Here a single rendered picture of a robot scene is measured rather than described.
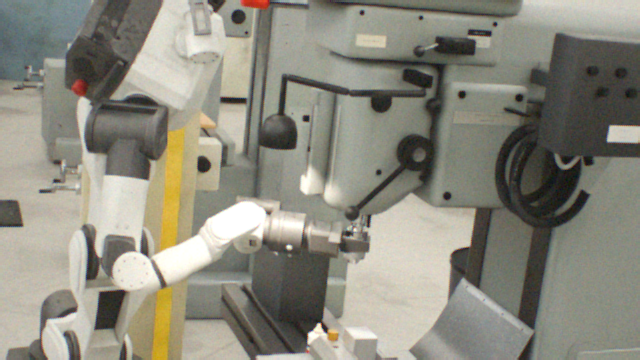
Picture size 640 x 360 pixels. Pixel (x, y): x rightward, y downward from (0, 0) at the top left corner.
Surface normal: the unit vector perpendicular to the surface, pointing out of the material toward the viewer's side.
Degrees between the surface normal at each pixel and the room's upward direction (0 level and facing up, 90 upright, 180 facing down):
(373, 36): 90
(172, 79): 58
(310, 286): 90
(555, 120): 90
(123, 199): 72
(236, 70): 90
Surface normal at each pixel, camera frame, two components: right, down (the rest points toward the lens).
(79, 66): -0.28, 0.84
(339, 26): -0.93, -0.01
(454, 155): 0.35, 0.27
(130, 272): 0.29, -0.05
